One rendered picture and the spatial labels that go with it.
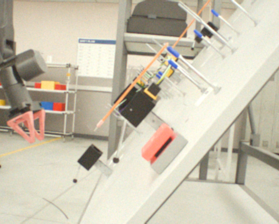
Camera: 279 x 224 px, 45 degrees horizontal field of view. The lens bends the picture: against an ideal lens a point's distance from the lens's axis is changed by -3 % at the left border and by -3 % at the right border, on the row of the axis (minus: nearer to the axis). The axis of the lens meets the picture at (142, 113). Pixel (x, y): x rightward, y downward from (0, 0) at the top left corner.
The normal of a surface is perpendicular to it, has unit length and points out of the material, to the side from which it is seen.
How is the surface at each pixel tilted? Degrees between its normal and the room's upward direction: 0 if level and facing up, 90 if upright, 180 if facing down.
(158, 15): 90
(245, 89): 90
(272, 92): 90
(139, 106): 98
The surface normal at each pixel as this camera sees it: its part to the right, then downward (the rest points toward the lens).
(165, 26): 0.04, 0.06
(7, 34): 0.99, 0.04
